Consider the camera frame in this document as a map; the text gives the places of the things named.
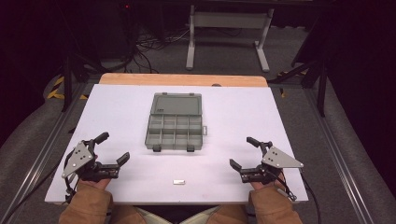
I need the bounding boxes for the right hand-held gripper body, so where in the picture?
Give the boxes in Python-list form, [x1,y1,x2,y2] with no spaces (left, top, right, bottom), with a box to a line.
[240,145,304,185]

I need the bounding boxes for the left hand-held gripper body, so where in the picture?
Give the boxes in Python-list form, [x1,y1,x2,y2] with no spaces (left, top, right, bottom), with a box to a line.
[61,139,121,183]

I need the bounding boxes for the person's right hand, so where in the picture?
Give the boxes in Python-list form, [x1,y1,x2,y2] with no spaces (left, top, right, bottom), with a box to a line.
[249,173,287,192]

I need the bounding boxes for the person's left hand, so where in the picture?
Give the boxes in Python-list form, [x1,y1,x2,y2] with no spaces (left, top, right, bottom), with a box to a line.
[76,177,112,191]

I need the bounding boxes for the white board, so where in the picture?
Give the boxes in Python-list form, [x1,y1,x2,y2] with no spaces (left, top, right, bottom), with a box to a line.
[44,83,310,205]

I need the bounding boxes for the yellow black floor tape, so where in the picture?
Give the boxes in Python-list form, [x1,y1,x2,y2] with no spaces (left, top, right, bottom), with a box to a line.
[46,76,90,101]
[277,70,310,99]

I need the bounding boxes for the grey plastic compartment box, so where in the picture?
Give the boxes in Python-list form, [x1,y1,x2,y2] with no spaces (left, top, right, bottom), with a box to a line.
[144,91,209,153]

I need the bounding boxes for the black tripod stand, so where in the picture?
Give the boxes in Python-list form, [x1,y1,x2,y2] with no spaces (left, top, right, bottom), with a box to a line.
[59,52,106,114]
[266,46,330,119]

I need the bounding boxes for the person's lap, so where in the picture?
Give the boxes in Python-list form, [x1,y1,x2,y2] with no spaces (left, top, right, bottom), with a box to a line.
[106,204,254,224]

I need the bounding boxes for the wooden table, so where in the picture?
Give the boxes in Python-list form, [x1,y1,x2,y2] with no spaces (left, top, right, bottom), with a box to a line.
[98,72,269,88]

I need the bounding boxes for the grey metal stand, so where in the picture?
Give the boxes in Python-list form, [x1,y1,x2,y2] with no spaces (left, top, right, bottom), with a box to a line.
[185,4,276,74]

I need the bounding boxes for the aluminium rail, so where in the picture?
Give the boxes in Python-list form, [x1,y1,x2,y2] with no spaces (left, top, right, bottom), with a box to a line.
[0,83,94,224]
[303,88,385,224]

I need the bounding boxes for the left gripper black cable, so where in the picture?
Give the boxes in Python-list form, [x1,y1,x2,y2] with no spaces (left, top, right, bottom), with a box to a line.
[0,148,82,224]

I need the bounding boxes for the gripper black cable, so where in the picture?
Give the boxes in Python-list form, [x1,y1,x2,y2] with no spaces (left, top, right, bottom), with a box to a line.
[0,148,82,224]
[270,170,322,224]

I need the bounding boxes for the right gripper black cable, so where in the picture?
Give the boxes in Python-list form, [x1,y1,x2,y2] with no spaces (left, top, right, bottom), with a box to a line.
[270,170,322,224]

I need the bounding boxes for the black floor cables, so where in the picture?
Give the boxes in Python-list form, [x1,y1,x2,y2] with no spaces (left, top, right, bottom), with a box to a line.
[102,26,191,75]

